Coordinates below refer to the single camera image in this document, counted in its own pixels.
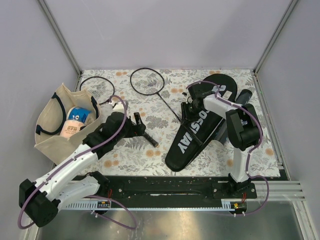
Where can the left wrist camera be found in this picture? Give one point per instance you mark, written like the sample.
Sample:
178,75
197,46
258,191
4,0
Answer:
117,106

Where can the right aluminium frame post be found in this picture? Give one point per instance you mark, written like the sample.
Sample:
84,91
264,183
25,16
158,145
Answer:
277,32

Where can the black racket cover bag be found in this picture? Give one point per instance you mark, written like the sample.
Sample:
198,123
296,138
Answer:
184,149

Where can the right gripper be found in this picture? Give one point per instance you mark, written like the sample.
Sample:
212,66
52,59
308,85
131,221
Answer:
186,117

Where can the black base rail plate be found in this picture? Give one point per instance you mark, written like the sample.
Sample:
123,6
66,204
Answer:
159,192

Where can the pink labelled jar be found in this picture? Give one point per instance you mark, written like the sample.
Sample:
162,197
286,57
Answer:
70,128

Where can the blue white can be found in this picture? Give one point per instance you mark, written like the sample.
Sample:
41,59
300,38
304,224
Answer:
78,114

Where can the left aluminium frame post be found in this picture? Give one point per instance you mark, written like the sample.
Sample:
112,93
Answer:
58,33

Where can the floral table mat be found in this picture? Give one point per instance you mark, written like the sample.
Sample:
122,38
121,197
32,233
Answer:
137,157

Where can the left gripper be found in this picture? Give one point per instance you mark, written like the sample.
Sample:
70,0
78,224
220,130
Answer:
135,130

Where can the aluminium frame post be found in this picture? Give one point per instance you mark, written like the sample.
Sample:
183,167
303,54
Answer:
277,32
58,33

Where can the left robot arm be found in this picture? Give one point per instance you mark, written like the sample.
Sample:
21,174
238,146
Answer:
43,198

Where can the badminton racket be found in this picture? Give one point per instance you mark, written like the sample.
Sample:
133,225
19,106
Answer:
149,83
103,90

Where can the beige canvas tote bag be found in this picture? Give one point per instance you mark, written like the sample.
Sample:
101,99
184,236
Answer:
52,118

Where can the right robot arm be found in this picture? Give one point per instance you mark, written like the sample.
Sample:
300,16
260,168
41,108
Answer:
243,128

